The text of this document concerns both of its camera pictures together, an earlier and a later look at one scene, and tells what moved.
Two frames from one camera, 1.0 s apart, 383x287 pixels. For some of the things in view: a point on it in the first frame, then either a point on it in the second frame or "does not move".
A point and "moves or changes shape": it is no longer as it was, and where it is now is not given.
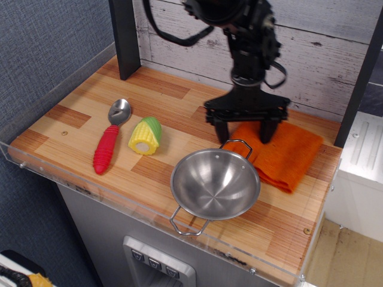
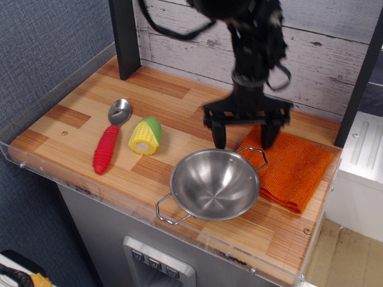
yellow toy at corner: (38, 280) does not move
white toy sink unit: (356, 200) does not move
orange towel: (283, 162) moves or changes shape
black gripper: (247, 103) does not move
